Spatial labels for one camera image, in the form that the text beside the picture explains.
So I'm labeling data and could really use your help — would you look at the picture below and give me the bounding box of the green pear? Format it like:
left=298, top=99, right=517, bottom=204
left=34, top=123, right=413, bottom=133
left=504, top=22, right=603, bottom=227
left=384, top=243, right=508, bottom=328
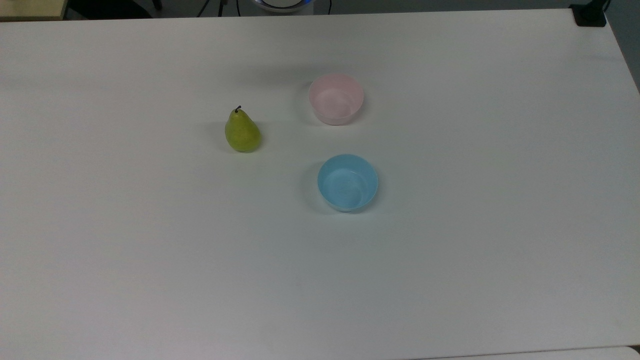
left=224, top=105, right=262, bottom=153

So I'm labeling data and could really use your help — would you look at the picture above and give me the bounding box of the light blue plastic bowl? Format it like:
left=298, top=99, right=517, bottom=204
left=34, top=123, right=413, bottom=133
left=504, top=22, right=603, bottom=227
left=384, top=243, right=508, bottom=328
left=317, top=153, right=379, bottom=213

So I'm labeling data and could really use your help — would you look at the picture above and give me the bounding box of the pink plastic bowl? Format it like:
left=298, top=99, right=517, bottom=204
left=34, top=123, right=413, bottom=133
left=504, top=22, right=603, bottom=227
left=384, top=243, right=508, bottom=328
left=308, top=73, right=365, bottom=126

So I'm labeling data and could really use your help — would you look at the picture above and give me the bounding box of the light wooden desk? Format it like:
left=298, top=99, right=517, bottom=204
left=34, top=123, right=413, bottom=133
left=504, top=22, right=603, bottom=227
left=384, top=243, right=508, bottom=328
left=0, top=0, right=68, bottom=22

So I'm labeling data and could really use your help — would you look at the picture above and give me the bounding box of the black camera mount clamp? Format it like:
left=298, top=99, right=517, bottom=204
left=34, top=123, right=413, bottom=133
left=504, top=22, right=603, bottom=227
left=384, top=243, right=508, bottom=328
left=569, top=0, right=609, bottom=28

